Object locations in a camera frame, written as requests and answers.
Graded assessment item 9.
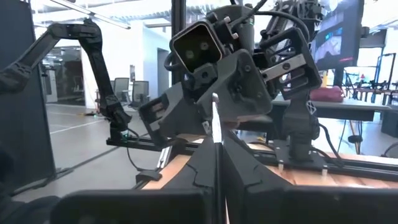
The dark grey computer desk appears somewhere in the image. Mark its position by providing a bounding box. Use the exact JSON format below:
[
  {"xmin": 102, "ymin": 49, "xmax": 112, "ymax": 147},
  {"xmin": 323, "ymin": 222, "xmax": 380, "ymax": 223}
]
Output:
[{"xmin": 269, "ymin": 98, "xmax": 393, "ymax": 123}]

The grey office chair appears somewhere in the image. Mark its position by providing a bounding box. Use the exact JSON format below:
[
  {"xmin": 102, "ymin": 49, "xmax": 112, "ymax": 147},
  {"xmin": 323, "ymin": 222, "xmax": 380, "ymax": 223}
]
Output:
[
  {"xmin": 130, "ymin": 80, "xmax": 150, "ymax": 108},
  {"xmin": 111, "ymin": 77, "xmax": 131, "ymax": 105}
]

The black computer monitor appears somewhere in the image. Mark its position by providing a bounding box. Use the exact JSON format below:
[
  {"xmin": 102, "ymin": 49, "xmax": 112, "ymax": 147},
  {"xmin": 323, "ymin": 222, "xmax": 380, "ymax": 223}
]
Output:
[{"xmin": 310, "ymin": 0, "xmax": 365, "ymax": 72}]

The tall black partition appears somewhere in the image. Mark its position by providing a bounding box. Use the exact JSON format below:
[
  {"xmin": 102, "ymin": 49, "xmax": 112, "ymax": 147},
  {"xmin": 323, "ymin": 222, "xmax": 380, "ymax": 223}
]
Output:
[{"xmin": 0, "ymin": 0, "xmax": 57, "ymax": 195}]

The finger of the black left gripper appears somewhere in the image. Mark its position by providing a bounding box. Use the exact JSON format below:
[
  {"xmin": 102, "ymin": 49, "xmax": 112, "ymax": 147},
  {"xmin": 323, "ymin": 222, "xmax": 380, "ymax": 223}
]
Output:
[
  {"xmin": 195, "ymin": 49, "xmax": 274, "ymax": 124},
  {"xmin": 137, "ymin": 82, "xmax": 208, "ymax": 149}
]

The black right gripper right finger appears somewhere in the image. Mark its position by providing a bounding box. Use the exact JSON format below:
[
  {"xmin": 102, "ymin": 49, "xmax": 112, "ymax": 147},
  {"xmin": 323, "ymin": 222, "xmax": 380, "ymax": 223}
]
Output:
[{"xmin": 221, "ymin": 132, "xmax": 398, "ymax": 224}]

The red-pink crumpled bag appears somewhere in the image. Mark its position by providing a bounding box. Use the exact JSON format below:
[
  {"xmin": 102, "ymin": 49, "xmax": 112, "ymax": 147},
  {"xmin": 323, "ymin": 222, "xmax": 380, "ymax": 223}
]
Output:
[{"xmin": 310, "ymin": 85, "xmax": 345, "ymax": 103}]

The black aluminium table frame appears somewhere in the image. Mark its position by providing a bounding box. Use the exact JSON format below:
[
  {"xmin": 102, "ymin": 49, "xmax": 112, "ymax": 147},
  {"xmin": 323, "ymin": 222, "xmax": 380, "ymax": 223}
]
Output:
[{"xmin": 105, "ymin": 0, "xmax": 398, "ymax": 191}]

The thin makeup brush silver ferrule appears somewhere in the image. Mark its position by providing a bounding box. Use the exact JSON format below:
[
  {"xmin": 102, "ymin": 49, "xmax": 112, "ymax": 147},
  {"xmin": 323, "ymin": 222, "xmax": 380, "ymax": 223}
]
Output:
[{"xmin": 211, "ymin": 92, "xmax": 223, "ymax": 146}]

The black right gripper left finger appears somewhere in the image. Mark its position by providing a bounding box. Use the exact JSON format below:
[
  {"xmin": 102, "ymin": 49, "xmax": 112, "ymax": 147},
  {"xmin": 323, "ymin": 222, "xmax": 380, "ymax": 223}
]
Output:
[{"xmin": 50, "ymin": 136, "xmax": 221, "ymax": 224}]

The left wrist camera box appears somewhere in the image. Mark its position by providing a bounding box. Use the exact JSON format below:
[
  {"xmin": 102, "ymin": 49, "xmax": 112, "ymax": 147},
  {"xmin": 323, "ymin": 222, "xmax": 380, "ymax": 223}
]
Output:
[{"xmin": 169, "ymin": 21, "xmax": 225, "ymax": 75}]

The silver aluminium corner bracket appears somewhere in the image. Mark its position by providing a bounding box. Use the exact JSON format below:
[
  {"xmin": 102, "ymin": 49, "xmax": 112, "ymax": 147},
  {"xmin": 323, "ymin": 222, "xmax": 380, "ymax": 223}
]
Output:
[{"xmin": 156, "ymin": 145, "xmax": 173, "ymax": 169}]

